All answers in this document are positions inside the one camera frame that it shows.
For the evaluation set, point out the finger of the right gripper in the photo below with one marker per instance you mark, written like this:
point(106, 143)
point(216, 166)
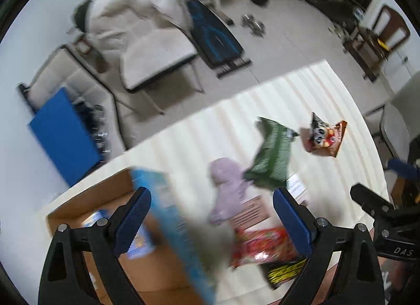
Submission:
point(370, 202)
point(403, 169)

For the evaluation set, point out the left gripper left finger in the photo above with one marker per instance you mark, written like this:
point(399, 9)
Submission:
point(65, 278)

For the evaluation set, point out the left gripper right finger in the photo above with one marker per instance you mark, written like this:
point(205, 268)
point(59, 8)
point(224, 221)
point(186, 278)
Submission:
point(357, 278)

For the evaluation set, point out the black yellow snack bag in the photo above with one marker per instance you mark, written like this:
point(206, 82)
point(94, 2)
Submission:
point(278, 273)

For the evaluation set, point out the white paper packet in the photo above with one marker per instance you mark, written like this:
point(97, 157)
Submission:
point(296, 188)

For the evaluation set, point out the red cartoon snack bag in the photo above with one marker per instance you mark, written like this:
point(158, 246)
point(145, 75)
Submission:
point(323, 138)

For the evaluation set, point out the red floral snack bag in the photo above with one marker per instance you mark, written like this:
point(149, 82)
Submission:
point(263, 246)

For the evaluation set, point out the green snack bag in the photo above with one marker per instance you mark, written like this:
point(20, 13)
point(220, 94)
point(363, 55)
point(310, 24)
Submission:
point(270, 165)

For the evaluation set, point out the blue building box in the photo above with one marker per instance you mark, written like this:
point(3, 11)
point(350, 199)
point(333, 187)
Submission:
point(189, 257)

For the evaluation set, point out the grey plastic chair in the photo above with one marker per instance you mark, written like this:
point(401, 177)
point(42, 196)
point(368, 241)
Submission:
point(399, 122)

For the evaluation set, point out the cardboard box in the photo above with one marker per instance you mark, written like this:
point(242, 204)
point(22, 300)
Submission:
point(99, 201)

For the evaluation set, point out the striped tablecloth with cat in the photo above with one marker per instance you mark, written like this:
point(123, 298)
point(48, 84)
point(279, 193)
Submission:
point(184, 151)

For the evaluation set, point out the brown label patch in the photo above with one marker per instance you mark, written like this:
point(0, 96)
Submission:
point(253, 212)

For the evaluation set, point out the wooden chair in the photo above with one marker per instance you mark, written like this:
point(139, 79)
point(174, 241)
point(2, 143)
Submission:
point(387, 34)

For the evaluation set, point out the blue mat board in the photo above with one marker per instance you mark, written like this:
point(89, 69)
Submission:
point(65, 138)

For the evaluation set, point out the grey tufted sofa cushion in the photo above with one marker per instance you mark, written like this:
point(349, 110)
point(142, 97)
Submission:
point(64, 69)

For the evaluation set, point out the chrome dumbbells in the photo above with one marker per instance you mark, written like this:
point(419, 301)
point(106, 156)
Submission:
point(257, 27)

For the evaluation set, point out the black blue weight bench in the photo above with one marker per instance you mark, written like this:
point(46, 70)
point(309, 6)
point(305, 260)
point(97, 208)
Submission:
point(220, 48)

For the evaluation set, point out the white cushioned chair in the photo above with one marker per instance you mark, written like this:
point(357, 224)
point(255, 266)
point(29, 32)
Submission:
point(152, 56)

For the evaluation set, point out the white puffer jacket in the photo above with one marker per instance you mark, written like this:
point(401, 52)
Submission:
point(113, 24)

